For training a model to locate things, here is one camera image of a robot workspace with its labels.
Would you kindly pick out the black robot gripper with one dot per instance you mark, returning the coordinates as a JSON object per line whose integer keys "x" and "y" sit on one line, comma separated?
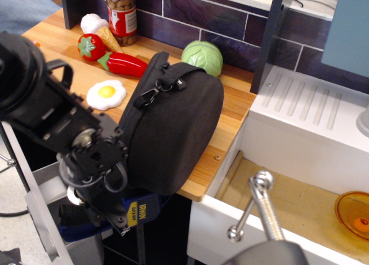
{"x": 99, "y": 186}

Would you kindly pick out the black zipper case bag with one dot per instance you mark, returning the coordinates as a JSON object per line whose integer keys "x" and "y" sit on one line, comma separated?
{"x": 168, "y": 123}

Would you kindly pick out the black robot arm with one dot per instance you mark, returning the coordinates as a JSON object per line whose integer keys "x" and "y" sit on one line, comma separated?
{"x": 37, "y": 101}

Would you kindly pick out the blue yellow Irwin clamp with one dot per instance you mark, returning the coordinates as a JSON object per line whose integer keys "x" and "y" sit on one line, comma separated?
{"x": 75, "y": 224}

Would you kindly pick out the grey plastic bin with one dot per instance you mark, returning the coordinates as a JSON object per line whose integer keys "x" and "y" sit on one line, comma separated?
{"x": 46, "y": 193}

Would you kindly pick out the toy fried egg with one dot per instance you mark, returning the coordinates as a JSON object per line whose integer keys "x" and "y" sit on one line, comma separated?
{"x": 105, "y": 95}

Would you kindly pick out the chrome toy faucet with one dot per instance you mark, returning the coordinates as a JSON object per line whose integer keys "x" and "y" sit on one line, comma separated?
{"x": 276, "y": 250}

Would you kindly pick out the red toy chili pepper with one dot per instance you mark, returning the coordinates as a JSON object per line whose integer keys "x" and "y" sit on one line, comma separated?
{"x": 120, "y": 63}

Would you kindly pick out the red toy strawberry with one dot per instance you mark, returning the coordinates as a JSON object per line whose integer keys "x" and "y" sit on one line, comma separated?
{"x": 91, "y": 47}

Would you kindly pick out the toy salmon sushi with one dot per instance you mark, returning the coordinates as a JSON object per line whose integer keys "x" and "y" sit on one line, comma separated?
{"x": 36, "y": 43}

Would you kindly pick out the green toy cabbage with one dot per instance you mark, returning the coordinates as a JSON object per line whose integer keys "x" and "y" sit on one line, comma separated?
{"x": 205, "y": 55}

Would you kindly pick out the toy ice cream cone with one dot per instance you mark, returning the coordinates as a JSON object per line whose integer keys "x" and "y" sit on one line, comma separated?
{"x": 94, "y": 24}

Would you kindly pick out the peanut jar red label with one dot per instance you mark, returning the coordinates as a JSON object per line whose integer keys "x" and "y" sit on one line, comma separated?
{"x": 123, "y": 20}

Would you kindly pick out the white toy sink unit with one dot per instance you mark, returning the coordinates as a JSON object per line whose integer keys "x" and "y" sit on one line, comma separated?
{"x": 303, "y": 130}

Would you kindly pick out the orange transparent bowl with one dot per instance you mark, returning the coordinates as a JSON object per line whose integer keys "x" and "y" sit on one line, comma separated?
{"x": 351, "y": 209}

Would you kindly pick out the grey round object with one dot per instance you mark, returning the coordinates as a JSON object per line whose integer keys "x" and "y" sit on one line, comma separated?
{"x": 362, "y": 122}

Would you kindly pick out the light blue cabinet panel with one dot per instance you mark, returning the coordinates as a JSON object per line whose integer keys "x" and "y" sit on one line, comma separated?
{"x": 346, "y": 47}

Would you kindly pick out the dark grey shelf post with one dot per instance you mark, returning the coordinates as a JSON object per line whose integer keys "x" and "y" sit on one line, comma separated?
{"x": 270, "y": 43}

